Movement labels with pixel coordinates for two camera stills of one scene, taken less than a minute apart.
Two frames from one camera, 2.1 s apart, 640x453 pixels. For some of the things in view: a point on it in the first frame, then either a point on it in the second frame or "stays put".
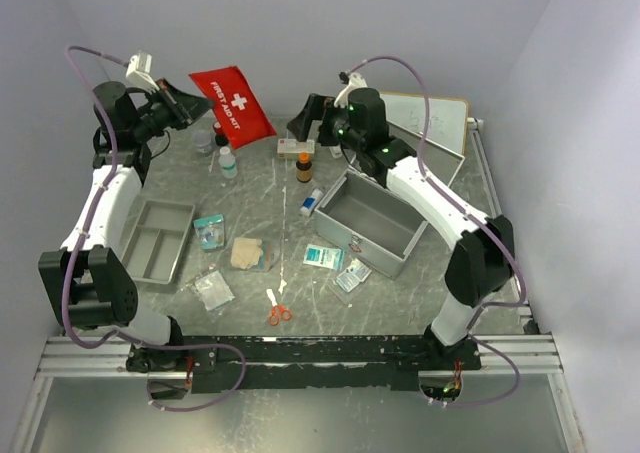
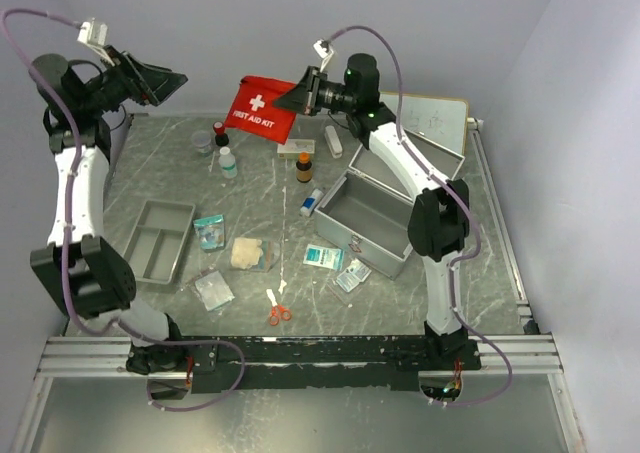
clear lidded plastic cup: (203, 142) stays put
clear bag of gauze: (214, 290) stays put
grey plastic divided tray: (156, 238) stays put
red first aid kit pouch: (235, 105) to (254, 113)
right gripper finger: (300, 125) to (299, 98)
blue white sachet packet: (355, 273) stays put
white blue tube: (310, 202) stays put
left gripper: (184, 107) to (145, 83)
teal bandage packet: (211, 231) stays put
